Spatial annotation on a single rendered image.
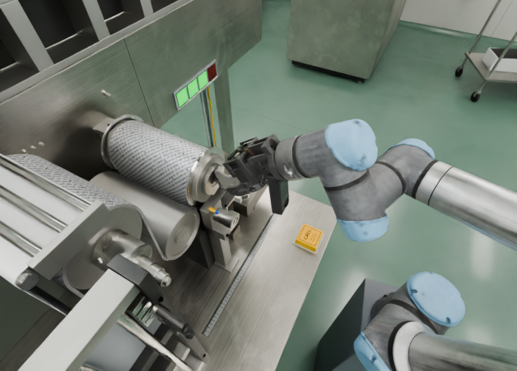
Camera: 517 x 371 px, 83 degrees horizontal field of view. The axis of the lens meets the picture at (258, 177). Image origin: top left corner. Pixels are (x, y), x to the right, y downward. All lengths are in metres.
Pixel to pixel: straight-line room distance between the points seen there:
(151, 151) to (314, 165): 0.39
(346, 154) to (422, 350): 0.38
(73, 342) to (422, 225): 2.20
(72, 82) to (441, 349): 0.87
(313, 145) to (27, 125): 0.58
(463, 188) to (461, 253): 1.84
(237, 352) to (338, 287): 1.16
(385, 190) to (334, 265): 1.51
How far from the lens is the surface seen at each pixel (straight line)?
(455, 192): 0.53
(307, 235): 0.97
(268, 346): 0.88
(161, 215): 0.66
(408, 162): 0.55
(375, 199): 0.48
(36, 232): 0.47
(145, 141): 0.71
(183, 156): 0.65
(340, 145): 0.42
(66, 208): 0.47
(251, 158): 0.54
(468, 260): 2.36
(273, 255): 0.95
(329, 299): 1.89
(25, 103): 0.75
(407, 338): 0.67
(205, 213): 0.68
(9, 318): 1.00
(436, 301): 0.76
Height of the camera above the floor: 1.76
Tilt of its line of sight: 50 degrees down
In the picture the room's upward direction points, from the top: straight up
